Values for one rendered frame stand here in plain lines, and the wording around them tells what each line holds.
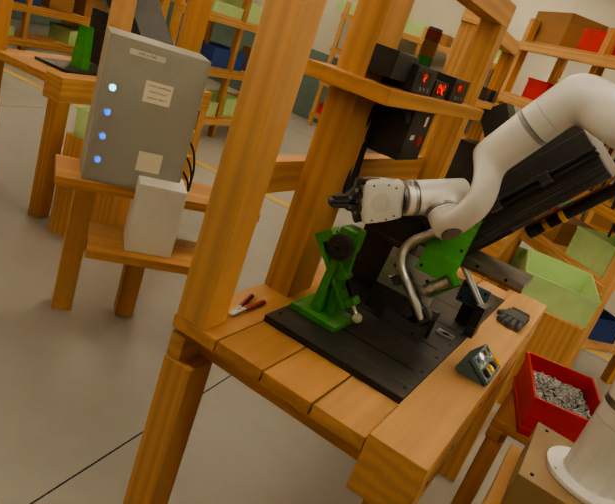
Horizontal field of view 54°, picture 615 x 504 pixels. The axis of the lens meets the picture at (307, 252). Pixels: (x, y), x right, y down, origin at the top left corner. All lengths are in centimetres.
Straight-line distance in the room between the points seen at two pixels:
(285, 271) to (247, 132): 57
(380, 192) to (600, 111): 47
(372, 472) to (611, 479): 47
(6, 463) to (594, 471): 179
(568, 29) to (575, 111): 439
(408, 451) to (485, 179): 60
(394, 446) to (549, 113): 75
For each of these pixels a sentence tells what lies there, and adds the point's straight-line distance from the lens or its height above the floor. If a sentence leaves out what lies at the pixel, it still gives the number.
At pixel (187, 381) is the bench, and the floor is 73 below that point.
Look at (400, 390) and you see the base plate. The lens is 152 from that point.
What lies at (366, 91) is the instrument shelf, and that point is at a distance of 153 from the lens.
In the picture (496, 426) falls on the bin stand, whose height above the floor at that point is 78.
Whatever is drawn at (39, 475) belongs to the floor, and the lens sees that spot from 233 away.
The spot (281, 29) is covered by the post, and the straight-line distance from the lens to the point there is 131.
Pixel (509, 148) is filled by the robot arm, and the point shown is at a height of 152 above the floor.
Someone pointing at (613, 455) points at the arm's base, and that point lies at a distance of 139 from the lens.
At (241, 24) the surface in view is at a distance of 749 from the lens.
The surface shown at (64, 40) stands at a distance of 1001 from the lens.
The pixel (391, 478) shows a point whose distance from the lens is 134.
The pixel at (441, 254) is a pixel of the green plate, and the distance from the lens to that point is 182.
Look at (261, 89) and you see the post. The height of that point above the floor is 146.
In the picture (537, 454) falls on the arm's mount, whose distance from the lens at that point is 146.
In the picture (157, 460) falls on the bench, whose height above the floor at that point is 46.
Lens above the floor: 161
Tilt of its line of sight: 19 degrees down
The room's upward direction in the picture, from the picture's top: 19 degrees clockwise
